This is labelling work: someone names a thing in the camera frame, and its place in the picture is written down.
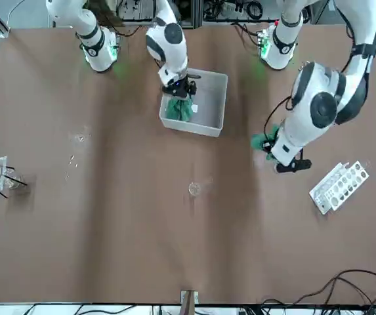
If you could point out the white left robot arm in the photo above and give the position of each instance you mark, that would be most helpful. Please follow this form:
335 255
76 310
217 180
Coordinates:
319 108

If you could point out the clear liquid droplets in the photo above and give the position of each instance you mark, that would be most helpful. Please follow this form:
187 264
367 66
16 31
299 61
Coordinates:
80 138

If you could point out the white plastic box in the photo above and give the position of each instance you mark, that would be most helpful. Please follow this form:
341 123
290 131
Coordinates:
210 98

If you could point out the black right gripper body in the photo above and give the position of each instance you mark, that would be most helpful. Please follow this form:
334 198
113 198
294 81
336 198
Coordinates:
181 88

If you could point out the small glass beaker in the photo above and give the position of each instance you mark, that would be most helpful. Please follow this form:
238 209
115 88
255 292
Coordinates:
194 188

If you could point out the glass test tube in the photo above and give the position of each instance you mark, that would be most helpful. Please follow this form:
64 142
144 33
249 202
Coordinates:
208 180

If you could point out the metal camera post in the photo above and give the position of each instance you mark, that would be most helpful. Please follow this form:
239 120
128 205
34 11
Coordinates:
189 300

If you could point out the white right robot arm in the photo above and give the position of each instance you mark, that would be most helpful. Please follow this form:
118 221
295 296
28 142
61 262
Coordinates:
96 42

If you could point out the white test tube rack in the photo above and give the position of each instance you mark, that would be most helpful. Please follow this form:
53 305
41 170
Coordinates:
338 188

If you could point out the small glass jar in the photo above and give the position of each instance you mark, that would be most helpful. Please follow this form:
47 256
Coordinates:
12 183

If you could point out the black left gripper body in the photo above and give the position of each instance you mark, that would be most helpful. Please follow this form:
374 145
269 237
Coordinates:
292 166

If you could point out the green cloth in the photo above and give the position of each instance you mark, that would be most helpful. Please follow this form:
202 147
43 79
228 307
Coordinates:
179 110
260 139

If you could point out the white square sticker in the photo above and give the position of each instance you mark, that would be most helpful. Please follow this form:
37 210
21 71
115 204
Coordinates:
195 108

